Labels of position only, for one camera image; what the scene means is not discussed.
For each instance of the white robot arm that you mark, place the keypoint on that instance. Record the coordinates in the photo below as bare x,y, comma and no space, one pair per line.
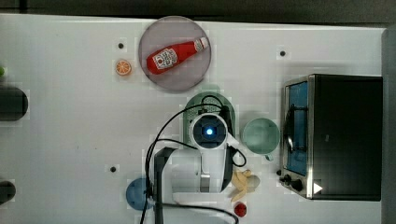
206,167

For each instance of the red ketchup bottle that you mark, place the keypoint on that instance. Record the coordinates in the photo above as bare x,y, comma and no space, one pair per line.
162,60

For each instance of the mint green mug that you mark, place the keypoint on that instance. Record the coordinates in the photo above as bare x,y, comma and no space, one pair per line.
261,136

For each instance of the peeled banana toy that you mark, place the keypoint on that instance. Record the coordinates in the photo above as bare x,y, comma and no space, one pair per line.
244,182

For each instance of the orange slice toy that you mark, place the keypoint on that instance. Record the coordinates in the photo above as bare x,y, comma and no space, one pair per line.
123,68

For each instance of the blue bowl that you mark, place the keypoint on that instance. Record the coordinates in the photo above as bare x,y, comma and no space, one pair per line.
136,193

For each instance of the red strawberry toy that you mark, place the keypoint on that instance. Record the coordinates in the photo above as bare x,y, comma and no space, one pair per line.
240,209

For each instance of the black toaster oven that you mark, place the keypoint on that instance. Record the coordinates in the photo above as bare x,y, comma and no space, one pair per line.
331,137

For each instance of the black pan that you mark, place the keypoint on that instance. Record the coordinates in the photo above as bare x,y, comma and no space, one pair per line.
13,103

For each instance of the green lime toy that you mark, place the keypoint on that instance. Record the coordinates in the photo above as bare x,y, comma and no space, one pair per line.
2,71

